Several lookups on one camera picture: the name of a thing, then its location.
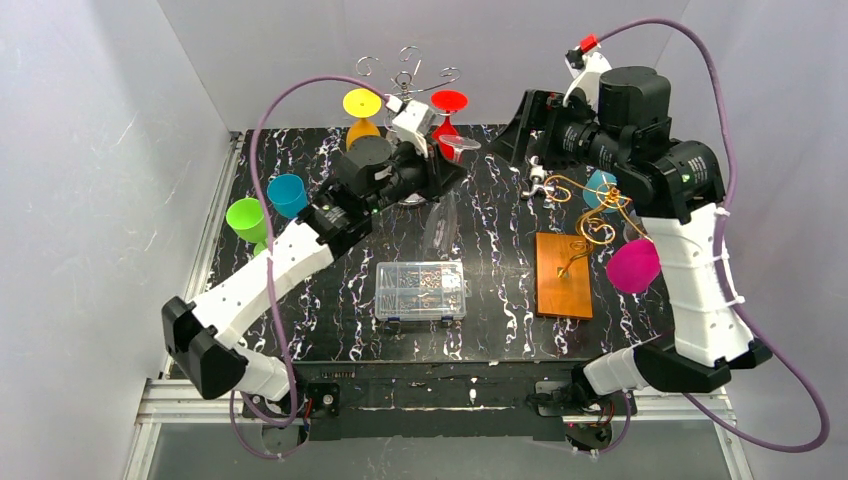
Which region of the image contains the clear glass wine glass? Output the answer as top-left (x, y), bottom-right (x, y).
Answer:
top-left (421, 134), bottom-right (481, 261)

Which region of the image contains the blue plastic wine glass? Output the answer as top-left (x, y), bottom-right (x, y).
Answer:
top-left (266, 174), bottom-right (309, 219)
top-left (582, 170), bottom-right (617, 209)

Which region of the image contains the green plastic wine glass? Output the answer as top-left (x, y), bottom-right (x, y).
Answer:
top-left (225, 197), bottom-right (267, 256)

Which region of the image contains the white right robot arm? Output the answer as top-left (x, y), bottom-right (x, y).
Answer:
top-left (488, 36), bottom-right (772, 399)

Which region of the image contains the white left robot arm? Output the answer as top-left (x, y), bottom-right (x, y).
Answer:
top-left (161, 100), bottom-right (467, 401)

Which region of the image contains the red plastic wine glass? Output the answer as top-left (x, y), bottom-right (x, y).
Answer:
top-left (430, 90), bottom-right (468, 160)

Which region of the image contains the yellow plastic wine glass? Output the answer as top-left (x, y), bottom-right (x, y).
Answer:
top-left (342, 88), bottom-right (382, 150)

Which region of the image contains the orange wooden rack base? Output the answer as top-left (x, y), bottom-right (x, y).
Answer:
top-left (535, 232), bottom-right (594, 320)

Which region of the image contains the pink plastic wine glass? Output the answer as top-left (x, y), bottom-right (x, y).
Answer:
top-left (606, 238), bottom-right (661, 294)

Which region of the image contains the small silver metal fixture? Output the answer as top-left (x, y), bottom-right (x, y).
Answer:
top-left (520, 156), bottom-right (547, 200)

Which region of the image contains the clear plastic screw box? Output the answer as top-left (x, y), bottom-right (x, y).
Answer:
top-left (374, 261), bottom-right (467, 322)

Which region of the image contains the silver wire glass rack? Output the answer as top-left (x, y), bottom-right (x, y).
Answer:
top-left (354, 44), bottom-right (462, 207)

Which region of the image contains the gold wire glass rack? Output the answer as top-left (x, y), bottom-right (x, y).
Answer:
top-left (544, 174), bottom-right (649, 279)

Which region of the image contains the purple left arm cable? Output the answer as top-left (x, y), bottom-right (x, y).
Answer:
top-left (228, 74), bottom-right (405, 462)

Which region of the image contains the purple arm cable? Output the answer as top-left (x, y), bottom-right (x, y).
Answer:
top-left (228, 74), bottom-right (405, 462)
top-left (596, 17), bottom-right (831, 455)

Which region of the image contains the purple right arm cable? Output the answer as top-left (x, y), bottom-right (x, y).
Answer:
top-left (596, 17), bottom-right (831, 455)

